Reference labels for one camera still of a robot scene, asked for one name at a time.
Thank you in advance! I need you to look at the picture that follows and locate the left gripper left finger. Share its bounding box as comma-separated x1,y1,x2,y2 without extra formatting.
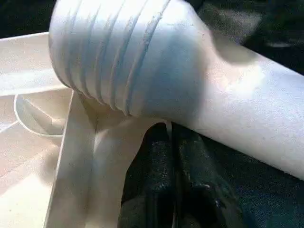
118,123,177,228

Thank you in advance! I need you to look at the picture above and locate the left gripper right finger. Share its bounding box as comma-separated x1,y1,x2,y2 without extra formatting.
172,123,247,228

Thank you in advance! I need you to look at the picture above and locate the white plastic table top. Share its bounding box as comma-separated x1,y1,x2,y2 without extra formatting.
0,32,172,228

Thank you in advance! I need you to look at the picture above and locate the white plastic table leg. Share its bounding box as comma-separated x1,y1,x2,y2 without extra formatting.
47,0,304,181

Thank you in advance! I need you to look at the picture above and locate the black work mat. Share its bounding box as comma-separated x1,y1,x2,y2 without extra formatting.
0,0,304,228

